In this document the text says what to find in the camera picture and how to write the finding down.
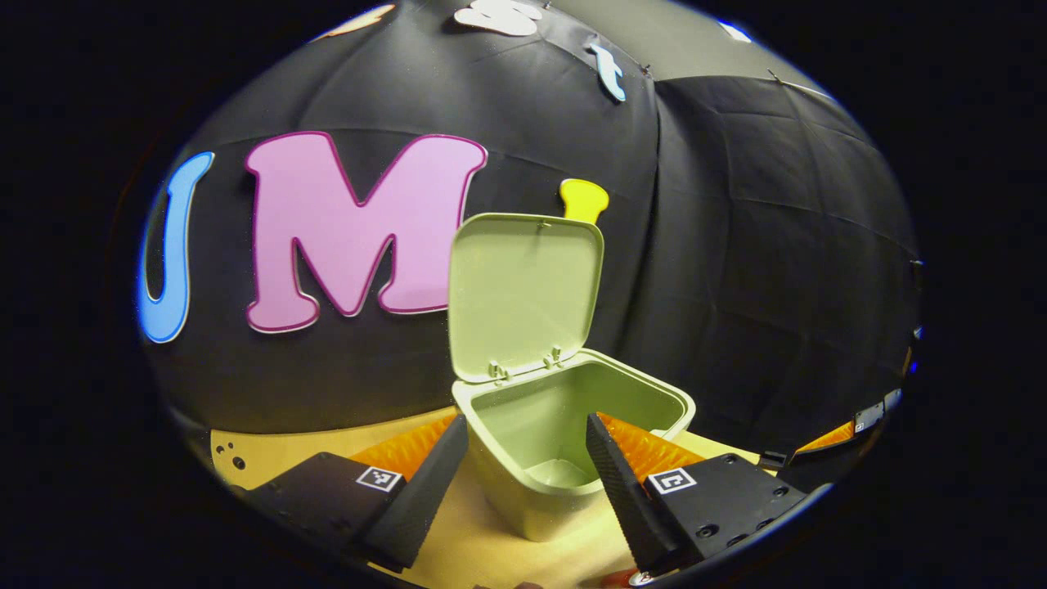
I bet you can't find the pale green desktop garbage bin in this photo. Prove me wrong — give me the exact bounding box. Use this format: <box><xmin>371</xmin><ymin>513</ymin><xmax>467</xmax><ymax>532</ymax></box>
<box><xmin>448</xmin><ymin>213</ymin><xmax>697</xmax><ymax>542</ymax></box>

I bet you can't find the black backdrop cloth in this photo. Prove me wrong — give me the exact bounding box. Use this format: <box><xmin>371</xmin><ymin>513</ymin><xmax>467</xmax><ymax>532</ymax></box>
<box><xmin>135</xmin><ymin>0</ymin><xmax>923</xmax><ymax>459</ymax></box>

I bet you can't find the wooden desktop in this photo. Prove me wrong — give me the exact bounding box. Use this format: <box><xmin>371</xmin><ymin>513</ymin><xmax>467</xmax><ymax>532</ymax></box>
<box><xmin>211</xmin><ymin>405</ymin><xmax>766</xmax><ymax>589</ymax></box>

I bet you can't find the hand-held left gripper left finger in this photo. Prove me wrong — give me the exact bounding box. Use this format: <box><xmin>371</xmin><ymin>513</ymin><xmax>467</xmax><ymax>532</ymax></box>
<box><xmin>244</xmin><ymin>414</ymin><xmax>470</xmax><ymax>573</ymax></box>

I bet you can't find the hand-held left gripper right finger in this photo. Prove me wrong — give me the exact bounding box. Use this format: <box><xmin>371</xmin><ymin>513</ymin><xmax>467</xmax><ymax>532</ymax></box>
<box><xmin>586</xmin><ymin>413</ymin><xmax>827</xmax><ymax>578</ymax></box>

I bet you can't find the pop can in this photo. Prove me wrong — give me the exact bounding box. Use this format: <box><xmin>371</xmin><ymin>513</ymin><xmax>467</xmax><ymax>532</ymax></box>
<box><xmin>604</xmin><ymin>569</ymin><xmax>681</xmax><ymax>588</ymax></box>

